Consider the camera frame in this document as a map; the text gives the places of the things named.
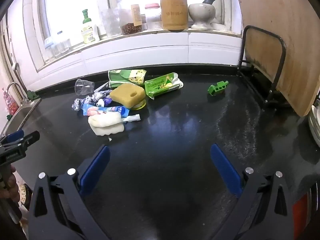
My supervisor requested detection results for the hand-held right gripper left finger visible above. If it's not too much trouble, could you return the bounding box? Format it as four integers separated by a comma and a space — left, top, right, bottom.
29, 144, 111, 240

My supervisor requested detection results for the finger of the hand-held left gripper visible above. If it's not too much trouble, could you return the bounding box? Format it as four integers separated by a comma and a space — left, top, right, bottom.
0, 129, 25, 146
7, 131, 41, 154

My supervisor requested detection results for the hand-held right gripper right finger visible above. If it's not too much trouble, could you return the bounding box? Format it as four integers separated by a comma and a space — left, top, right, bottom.
210, 144, 295, 240

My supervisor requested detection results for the blue and pink snack wrapper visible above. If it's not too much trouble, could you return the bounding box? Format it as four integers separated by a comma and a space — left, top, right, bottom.
82, 103, 131, 117

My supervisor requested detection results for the yellow plastic ring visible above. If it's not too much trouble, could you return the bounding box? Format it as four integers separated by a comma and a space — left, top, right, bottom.
131, 99, 147, 111

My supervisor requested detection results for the person's left hand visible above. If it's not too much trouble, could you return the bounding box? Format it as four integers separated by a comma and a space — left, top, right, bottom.
0, 166, 20, 207

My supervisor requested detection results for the steel sink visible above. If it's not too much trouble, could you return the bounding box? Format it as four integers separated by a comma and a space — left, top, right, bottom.
0, 97, 42, 136

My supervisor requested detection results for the red dish soap bottle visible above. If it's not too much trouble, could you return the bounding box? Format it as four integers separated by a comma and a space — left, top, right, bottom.
2, 87, 19, 116

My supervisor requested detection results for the white foam sponge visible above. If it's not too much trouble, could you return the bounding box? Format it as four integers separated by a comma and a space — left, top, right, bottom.
88, 112, 125, 137

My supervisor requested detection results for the metal faucet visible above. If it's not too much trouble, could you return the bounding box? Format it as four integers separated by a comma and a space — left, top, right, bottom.
6, 82, 30, 103

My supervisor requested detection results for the white marker with green cap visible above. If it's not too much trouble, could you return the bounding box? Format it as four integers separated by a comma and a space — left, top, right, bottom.
122, 114, 141, 123

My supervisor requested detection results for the blue toothpaste tube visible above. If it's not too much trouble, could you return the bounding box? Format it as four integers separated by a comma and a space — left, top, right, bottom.
96, 96, 113, 107

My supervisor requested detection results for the crumpled silver blue wrapper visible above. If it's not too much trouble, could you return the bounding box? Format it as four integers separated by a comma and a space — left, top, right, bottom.
71, 92, 110, 112

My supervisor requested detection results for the clear plastic cup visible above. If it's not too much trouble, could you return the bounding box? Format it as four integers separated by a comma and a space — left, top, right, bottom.
75, 78, 96, 96

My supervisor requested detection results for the yellow-brown sponge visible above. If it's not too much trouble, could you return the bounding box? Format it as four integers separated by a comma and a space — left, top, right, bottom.
109, 84, 146, 108

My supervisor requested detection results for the green plastic toy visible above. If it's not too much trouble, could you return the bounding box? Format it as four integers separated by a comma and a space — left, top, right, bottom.
207, 80, 229, 96

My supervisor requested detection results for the white plastic wrapper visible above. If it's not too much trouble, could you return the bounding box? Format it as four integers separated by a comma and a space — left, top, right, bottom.
93, 82, 111, 93

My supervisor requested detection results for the green snack bag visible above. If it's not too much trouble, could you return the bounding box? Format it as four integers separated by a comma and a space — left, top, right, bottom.
108, 69, 147, 89

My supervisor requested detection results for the row of clear glasses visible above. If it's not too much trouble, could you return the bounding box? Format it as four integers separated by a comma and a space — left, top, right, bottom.
44, 31, 72, 61

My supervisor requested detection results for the stack of white plates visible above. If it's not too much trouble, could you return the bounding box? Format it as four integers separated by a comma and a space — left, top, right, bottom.
307, 104, 320, 148

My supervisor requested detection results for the green and white tissue packet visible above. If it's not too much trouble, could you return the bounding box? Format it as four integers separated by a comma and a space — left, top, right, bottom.
144, 72, 184, 100

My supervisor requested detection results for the black metal rack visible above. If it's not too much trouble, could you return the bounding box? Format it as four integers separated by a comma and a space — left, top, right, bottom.
237, 25, 295, 110

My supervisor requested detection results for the green-cap bottle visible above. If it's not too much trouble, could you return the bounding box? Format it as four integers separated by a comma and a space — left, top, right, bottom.
81, 9, 100, 44

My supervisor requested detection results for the window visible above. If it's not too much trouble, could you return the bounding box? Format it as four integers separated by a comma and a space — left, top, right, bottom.
37, 0, 242, 55

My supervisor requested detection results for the clear plastic container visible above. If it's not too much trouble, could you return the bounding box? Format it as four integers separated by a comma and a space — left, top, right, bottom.
101, 8, 121, 38

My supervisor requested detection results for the glass jar with chili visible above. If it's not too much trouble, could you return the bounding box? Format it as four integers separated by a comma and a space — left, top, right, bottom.
117, 0, 144, 36

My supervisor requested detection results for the wooden cutting board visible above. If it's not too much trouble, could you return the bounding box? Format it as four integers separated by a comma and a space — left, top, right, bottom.
232, 0, 320, 117

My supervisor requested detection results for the stone mortar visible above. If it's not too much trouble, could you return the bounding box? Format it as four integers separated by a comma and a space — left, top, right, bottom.
188, 3, 216, 30

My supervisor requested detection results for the pink-lid jar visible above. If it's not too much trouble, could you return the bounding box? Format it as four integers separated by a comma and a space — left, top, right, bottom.
144, 3, 162, 31

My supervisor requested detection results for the bamboo utensil holder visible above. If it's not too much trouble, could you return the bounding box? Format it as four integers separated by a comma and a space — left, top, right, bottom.
160, 0, 188, 31

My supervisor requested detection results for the beige wall pipe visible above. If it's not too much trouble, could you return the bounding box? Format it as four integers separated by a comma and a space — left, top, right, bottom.
1, 22, 28, 92

